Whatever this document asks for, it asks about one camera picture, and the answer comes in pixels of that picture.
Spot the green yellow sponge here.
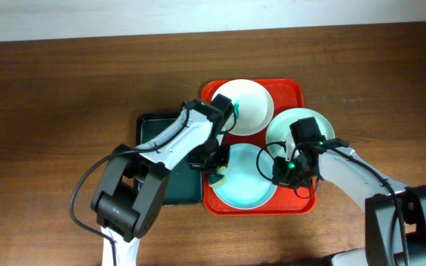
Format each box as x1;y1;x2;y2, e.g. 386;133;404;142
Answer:
209;174;226;188

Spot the light green plate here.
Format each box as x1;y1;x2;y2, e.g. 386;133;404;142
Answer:
266;108;335;151

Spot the light blue plate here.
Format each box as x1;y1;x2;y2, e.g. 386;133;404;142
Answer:
212;143;277;210

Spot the white plate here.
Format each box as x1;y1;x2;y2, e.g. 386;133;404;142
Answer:
212;79;274;136

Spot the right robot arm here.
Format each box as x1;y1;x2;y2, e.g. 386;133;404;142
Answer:
272;139;426;266

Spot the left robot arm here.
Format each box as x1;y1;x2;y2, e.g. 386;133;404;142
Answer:
90;96;235;265

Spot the black water tray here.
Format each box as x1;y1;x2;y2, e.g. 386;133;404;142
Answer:
136;113;203;205

